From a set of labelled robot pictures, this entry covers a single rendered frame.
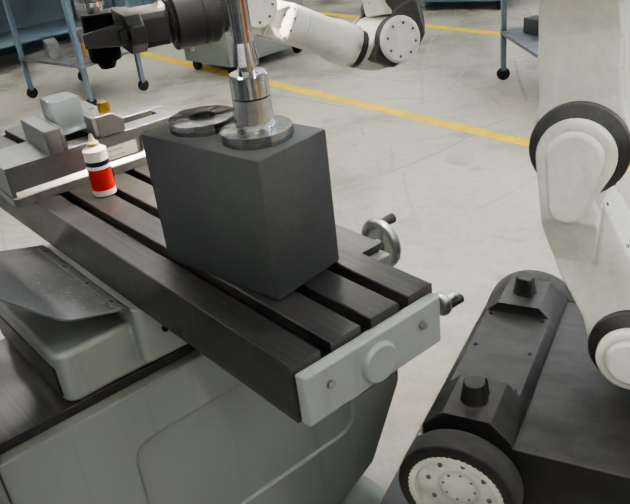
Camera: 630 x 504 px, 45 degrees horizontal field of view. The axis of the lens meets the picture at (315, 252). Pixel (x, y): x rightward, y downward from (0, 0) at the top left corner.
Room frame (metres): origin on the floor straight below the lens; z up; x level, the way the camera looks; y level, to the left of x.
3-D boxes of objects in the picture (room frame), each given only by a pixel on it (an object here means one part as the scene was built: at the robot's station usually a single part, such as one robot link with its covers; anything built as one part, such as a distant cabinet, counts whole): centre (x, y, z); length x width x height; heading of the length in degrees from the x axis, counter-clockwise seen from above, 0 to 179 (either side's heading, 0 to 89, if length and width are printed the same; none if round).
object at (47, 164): (1.37, 0.40, 1.01); 0.35 x 0.15 x 0.11; 125
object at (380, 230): (1.46, -0.12, 0.65); 0.16 x 0.12 x 0.12; 127
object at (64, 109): (1.35, 0.42, 1.07); 0.06 x 0.05 x 0.06; 35
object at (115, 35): (1.13, 0.26, 1.23); 0.06 x 0.02 x 0.03; 112
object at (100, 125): (1.38, 0.38, 1.04); 0.12 x 0.06 x 0.04; 35
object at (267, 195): (0.92, 0.09, 1.05); 0.22 x 0.12 x 0.20; 46
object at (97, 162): (1.23, 0.35, 1.01); 0.04 x 0.04 x 0.11
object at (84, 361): (1.16, 0.28, 0.81); 0.50 x 0.35 x 0.12; 127
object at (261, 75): (0.88, 0.05, 1.21); 0.05 x 0.05 x 0.01
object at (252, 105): (0.88, 0.05, 1.18); 0.05 x 0.05 x 0.06
